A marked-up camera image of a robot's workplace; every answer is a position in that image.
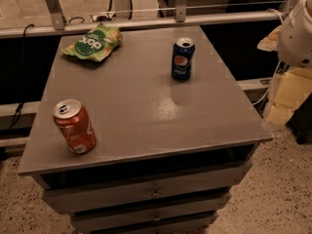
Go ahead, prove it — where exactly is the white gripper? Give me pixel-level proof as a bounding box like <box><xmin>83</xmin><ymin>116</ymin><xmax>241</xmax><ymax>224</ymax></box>
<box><xmin>257</xmin><ymin>26</ymin><xmax>312</xmax><ymax>126</ymax></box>

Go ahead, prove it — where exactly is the red coke can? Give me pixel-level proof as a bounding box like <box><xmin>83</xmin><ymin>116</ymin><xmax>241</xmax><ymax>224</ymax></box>
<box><xmin>53</xmin><ymin>98</ymin><xmax>97</xmax><ymax>154</ymax></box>

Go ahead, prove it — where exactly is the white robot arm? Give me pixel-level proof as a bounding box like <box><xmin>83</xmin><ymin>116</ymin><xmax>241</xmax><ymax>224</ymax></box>
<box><xmin>257</xmin><ymin>0</ymin><xmax>312</xmax><ymax>126</ymax></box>

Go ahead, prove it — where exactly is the blue pepsi can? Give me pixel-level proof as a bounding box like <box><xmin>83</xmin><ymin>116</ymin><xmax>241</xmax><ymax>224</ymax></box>
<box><xmin>172</xmin><ymin>37</ymin><xmax>195</xmax><ymax>81</ymax></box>

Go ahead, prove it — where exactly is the grey drawer cabinet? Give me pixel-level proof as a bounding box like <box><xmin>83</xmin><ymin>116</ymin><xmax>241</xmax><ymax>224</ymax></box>
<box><xmin>19</xmin><ymin>26</ymin><xmax>271</xmax><ymax>234</ymax></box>

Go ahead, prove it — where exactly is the green chip bag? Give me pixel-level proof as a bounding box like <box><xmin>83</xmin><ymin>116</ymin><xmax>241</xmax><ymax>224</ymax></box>
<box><xmin>61</xmin><ymin>23</ymin><xmax>123</xmax><ymax>62</ymax></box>

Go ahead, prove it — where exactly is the metal railing bar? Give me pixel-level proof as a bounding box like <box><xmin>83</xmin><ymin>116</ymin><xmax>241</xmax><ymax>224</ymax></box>
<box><xmin>0</xmin><ymin>9</ymin><xmax>286</xmax><ymax>39</ymax></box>

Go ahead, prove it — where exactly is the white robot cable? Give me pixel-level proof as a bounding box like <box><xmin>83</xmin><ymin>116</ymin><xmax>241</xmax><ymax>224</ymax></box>
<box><xmin>252</xmin><ymin>60</ymin><xmax>283</xmax><ymax>107</ymax></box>

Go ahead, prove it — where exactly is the black hanging cable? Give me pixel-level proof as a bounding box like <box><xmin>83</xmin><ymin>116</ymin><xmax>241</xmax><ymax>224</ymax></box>
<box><xmin>6</xmin><ymin>23</ymin><xmax>35</xmax><ymax>132</ymax></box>

